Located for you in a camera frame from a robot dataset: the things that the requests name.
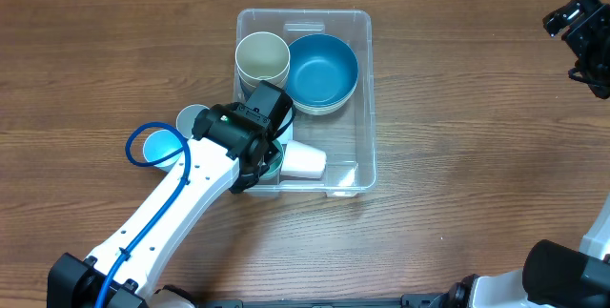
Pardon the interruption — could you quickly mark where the cream tall cup front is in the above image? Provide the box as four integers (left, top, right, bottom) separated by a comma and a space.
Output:
238, 72, 288, 94

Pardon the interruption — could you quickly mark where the cream tall cup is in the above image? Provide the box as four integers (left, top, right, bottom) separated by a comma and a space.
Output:
238, 72, 288, 94
234, 31, 291, 87

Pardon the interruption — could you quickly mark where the cream tall cup back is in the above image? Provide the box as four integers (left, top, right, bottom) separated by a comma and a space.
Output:
234, 31, 291, 87

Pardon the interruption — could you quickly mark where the cream bowl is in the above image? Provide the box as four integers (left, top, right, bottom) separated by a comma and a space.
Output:
289, 91, 354, 115
294, 98, 349, 115

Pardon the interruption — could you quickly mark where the mint green small cup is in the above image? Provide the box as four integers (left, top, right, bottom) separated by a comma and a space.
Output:
259, 140, 284, 181

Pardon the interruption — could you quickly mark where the pink small cup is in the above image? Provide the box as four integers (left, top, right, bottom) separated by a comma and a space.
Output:
280, 140, 327, 179

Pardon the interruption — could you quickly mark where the dark blue bowl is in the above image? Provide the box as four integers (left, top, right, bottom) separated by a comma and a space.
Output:
286, 33, 359, 100

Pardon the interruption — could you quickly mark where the grey small cup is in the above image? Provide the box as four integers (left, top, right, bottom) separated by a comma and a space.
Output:
175, 104, 208, 139

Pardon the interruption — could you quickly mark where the light blue small cup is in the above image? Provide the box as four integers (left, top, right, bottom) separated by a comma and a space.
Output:
142, 130, 184, 173

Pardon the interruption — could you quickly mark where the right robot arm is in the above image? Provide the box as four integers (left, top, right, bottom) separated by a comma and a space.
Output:
430, 0, 609, 308

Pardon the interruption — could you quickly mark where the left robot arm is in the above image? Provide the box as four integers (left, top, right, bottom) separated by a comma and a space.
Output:
47, 101, 292, 307

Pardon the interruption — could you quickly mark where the clear plastic storage container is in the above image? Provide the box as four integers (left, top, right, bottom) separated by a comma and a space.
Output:
234, 9, 376, 197

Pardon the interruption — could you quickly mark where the left blue cable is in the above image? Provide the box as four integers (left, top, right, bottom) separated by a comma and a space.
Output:
92, 121, 193, 308

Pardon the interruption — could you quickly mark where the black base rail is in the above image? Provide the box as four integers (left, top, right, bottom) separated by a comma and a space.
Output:
195, 293, 448, 308

